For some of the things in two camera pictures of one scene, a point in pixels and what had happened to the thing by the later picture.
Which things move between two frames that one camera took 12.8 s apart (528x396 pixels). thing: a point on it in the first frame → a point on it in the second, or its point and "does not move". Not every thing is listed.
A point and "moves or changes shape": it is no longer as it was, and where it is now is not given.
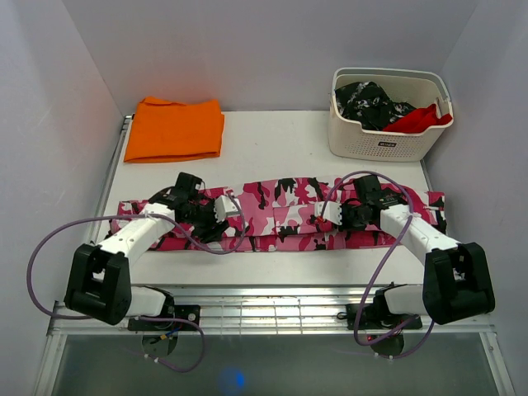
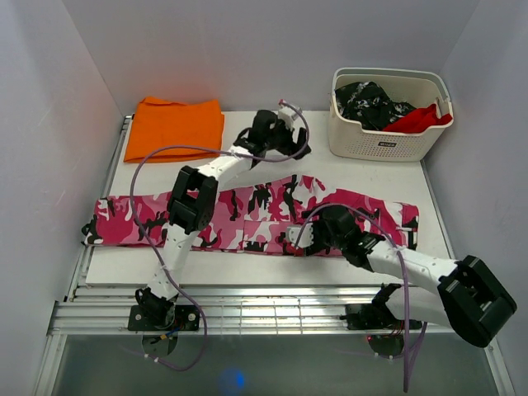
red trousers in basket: x=419 y=120 does not move
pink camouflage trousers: x=269 y=219 moves or changes shape
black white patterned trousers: x=366 y=102 does not move
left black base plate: x=189 y=312 does not move
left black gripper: x=206 y=234 → x=289 y=147
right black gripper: x=345 y=225 → x=318 y=245
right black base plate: x=376 y=316 does not move
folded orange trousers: x=165 y=129 does not move
